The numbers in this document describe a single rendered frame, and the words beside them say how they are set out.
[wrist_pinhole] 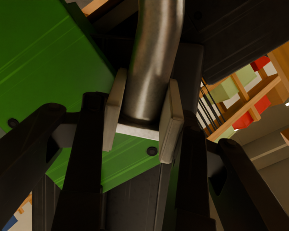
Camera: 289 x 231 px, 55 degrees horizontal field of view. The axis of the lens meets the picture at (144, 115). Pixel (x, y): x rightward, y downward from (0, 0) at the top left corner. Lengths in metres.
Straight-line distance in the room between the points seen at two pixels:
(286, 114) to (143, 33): 9.50
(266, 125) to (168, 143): 9.51
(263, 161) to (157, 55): 7.62
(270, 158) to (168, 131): 7.63
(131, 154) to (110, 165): 0.02
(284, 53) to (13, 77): 0.88
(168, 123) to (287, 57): 0.88
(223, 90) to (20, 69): 3.25
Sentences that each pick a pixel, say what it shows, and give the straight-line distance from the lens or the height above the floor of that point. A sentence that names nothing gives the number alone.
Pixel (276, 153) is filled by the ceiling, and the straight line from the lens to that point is 7.75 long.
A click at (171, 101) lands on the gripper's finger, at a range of 0.17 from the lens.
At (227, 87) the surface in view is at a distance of 3.46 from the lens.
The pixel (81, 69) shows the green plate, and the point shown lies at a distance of 0.23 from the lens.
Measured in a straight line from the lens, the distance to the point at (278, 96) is 4.15.
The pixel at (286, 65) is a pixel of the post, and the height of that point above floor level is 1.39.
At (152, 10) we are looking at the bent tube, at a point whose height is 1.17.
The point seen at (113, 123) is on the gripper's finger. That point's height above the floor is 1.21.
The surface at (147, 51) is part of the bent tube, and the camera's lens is 0.18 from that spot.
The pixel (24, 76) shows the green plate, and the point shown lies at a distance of 0.25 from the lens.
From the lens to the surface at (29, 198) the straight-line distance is 6.79.
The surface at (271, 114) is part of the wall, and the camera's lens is 9.58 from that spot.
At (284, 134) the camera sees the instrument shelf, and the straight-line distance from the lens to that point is 0.80.
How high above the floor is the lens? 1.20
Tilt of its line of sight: 5 degrees up
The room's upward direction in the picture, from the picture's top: 148 degrees clockwise
